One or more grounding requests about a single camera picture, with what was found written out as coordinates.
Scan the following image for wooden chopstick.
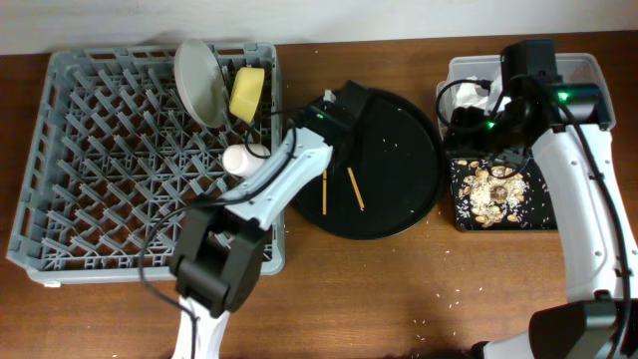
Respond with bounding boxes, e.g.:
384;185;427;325
322;170;328;215
347;167;365;212

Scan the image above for white paper napkin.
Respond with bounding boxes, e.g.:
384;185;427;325
453;75;502;115

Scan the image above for food scraps with rice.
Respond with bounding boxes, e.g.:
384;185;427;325
456;158;549;228

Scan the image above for pink plastic cup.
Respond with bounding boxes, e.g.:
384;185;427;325
221;144;270;178

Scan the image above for yellow plastic bowl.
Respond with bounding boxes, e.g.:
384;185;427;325
229;67;265;124

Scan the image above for grey round plate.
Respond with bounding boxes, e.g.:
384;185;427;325
173;39;229;128

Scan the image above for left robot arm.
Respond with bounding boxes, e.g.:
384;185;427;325
169;81;373;358

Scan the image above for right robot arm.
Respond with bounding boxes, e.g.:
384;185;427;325
436;39;637;358

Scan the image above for clear plastic waste bin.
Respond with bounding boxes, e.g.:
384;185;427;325
437;53;616;149

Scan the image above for grey plastic dishwasher rack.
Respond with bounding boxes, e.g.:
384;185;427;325
7;43;283;287

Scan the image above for round black serving tray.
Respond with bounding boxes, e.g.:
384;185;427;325
293;89;447;240

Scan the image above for black rectangular tray bin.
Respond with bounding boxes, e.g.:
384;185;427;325
449;145;594;232

